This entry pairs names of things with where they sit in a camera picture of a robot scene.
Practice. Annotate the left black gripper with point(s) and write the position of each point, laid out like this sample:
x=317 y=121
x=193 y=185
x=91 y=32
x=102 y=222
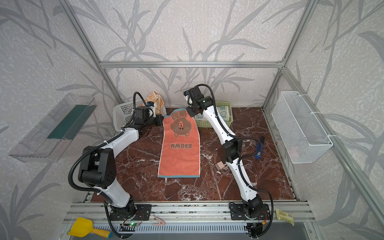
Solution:
x=157 y=120

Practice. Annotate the white wire mesh basket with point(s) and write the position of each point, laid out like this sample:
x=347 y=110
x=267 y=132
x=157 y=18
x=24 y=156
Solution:
x=304 y=138

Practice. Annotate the green plastic basket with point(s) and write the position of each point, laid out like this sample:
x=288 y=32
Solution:
x=206 y=124

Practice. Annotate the aluminium front rail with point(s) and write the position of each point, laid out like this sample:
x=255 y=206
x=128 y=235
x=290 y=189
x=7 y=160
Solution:
x=170 y=212

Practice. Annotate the green circuit board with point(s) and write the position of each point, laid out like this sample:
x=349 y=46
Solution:
x=131 y=225

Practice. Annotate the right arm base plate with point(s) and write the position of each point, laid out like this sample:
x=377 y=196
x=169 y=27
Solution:
x=238 y=212

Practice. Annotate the teal patterned towel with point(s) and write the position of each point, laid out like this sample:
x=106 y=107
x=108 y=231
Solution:
x=223 y=111

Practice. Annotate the pink clothespin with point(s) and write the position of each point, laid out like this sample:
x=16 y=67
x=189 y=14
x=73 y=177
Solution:
x=158 y=221

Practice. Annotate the red patterned towel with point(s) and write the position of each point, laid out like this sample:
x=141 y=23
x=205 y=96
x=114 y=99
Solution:
x=181 y=148

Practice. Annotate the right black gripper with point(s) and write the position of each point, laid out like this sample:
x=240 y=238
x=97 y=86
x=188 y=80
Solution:
x=190 y=110

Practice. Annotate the yellow paper tag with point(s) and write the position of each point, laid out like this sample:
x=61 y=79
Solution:
x=285 y=216

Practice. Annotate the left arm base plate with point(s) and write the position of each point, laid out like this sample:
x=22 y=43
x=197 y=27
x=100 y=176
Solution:
x=140 y=212

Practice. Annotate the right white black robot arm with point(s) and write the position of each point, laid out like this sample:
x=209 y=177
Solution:
x=230 y=153

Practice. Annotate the white plastic laundry basket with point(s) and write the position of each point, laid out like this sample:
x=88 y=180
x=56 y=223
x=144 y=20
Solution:
x=122 y=113

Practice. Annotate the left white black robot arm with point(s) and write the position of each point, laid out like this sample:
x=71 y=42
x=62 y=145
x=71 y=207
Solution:
x=96 y=171

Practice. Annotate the orange patterned towel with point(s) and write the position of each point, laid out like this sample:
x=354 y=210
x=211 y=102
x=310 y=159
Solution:
x=157 y=99

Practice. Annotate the clear acrylic wall shelf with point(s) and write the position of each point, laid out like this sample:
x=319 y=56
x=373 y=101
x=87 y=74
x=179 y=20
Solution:
x=49 y=139

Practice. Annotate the yellow plastic scoop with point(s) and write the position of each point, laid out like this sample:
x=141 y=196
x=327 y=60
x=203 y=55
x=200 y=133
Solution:
x=82 y=227

